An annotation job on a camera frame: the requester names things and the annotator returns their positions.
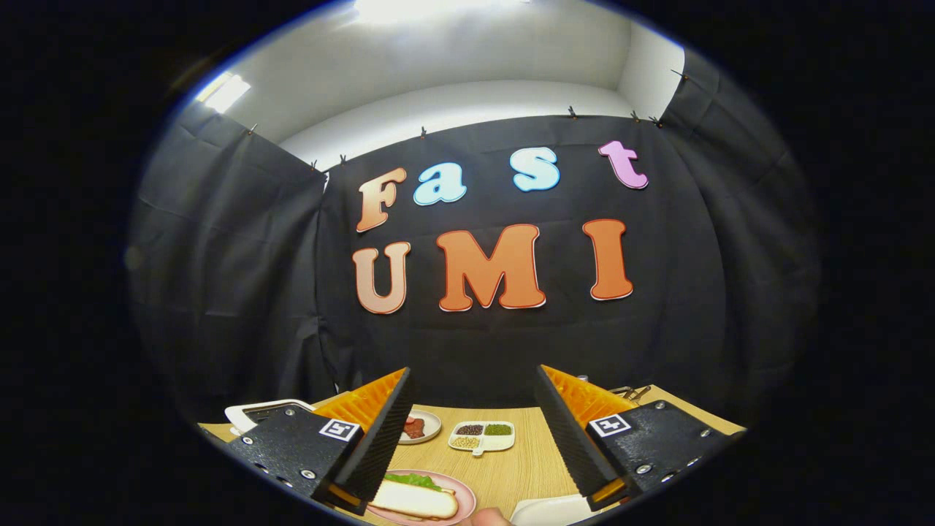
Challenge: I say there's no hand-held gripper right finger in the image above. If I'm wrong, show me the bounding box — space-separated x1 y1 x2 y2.
535 365 746 514

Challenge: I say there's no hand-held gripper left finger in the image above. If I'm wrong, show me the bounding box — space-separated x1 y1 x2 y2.
225 367 414 517

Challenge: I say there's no green lettuce leaf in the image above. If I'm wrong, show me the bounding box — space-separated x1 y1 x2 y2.
385 473 443 492

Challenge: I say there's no toasted brown bread slice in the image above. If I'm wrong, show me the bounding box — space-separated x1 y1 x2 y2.
371 479 459 520

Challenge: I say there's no grey round plate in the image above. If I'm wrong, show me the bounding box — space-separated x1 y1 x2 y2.
398 410 443 445

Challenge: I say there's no white divided dish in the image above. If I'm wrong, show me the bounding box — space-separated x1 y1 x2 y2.
448 421 516 457

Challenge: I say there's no white square plate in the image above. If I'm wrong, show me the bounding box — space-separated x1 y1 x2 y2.
509 494 594 526

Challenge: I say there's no pink round plate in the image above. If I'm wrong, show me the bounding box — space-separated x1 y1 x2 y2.
367 469 477 526

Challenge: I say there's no black backdrop cloth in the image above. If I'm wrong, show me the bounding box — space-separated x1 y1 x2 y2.
126 47 823 439

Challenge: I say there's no white toaster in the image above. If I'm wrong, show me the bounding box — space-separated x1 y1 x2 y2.
224 399 316 435

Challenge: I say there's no small ceiling light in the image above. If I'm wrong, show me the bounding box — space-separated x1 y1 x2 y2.
196 72 251 114

